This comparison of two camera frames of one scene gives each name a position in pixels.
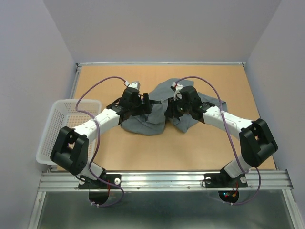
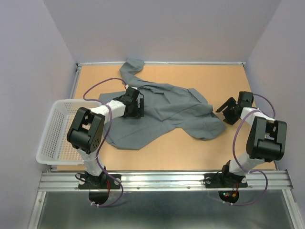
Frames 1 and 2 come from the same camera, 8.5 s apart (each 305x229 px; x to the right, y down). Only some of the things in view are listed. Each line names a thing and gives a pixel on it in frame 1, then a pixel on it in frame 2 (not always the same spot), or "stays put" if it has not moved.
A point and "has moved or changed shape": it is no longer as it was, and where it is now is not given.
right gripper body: x=177 y=107 to x=229 y=116
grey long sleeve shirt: x=155 y=122 has moved or changed shape
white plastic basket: x=65 y=113 stays put
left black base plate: x=84 y=183 stays put
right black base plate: x=223 y=180 stays put
